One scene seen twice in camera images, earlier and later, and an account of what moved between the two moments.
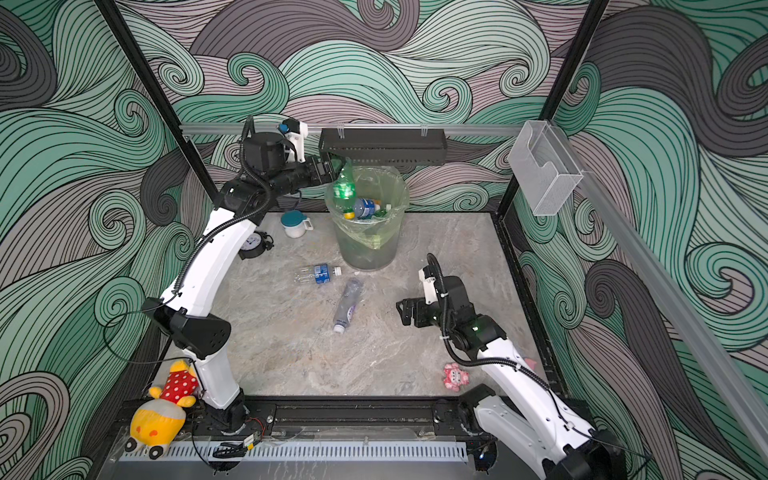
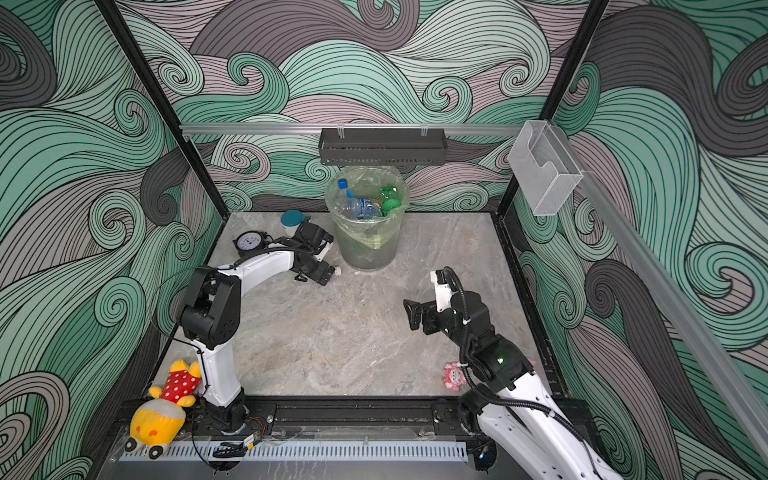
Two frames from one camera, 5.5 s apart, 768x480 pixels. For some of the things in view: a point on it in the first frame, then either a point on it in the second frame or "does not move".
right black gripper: x=408 y=313 does not move
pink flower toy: x=454 y=376 does not move
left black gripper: x=313 y=165 → x=318 y=275
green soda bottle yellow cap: x=344 y=189 → x=390 y=199
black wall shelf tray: x=386 y=147 does not move
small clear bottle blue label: x=363 y=207 does not move
